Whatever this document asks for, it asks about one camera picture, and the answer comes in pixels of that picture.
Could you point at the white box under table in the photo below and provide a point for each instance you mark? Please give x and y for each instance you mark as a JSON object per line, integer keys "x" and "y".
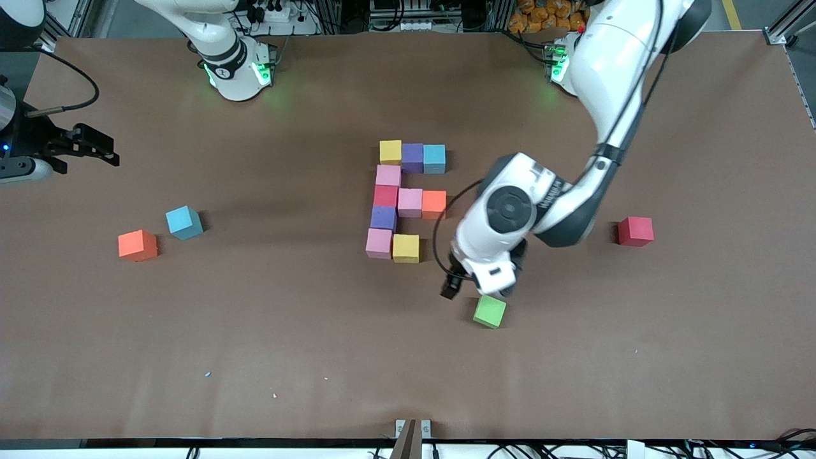
{"x": 635, "y": 449}

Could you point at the purple foam cube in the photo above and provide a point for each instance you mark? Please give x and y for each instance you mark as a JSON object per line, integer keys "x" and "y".
{"x": 413, "y": 158}
{"x": 384, "y": 218}

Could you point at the red foam cube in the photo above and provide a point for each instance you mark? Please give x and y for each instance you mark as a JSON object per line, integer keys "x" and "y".
{"x": 635, "y": 231}
{"x": 386, "y": 196}

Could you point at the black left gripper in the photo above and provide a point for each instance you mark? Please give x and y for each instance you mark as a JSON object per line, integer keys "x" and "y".
{"x": 454, "y": 281}

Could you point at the blue foam cube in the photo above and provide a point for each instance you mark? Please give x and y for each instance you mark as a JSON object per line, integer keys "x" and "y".
{"x": 435, "y": 159}
{"x": 183, "y": 222}

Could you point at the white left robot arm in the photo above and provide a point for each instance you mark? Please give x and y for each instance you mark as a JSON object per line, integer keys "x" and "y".
{"x": 612, "y": 57}

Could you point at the grey metal table bracket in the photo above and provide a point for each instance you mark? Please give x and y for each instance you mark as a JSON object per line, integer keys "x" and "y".
{"x": 413, "y": 440}

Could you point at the pink foam cube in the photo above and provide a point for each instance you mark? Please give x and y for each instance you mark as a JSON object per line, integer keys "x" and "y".
{"x": 379, "y": 243}
{"x": 410, "y": 203}
{"x": 388, "y": 175}

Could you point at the white power strip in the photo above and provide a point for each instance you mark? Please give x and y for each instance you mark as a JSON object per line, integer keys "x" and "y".
{"x": 408, "y": 25}
{"x": 274, "y": 11}

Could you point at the green foam cube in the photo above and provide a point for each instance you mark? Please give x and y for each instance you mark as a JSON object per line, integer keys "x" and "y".
{"x": 489, "y": 310}

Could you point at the brown table cover sheet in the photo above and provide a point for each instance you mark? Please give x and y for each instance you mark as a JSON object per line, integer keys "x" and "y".
{"x": 408, "y": 370}

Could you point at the yellow foam cube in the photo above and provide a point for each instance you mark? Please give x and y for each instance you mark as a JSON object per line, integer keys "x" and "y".
{"x": 406, "y": 248}
{"x": 390, "y": 152}

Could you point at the orange foam cube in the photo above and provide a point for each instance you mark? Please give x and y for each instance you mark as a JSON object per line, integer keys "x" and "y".
{"x": 434, "y": 204}
{"x": 138, "y": 245}

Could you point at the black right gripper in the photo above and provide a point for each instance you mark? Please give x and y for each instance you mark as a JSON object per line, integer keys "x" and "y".
{"x": 37, "y": 139}

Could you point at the aluminium frame profile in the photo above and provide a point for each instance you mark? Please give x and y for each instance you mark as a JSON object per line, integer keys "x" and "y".
{"x": 64, "y": 25}
{"x": 781, "y": 30}

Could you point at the orange packaged items pile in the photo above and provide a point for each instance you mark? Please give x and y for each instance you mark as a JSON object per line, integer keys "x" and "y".
{"x": 542, "y": 16}

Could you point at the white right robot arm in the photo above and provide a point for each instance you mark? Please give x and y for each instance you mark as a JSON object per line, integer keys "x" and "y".
{"x": 233, "y": 70}

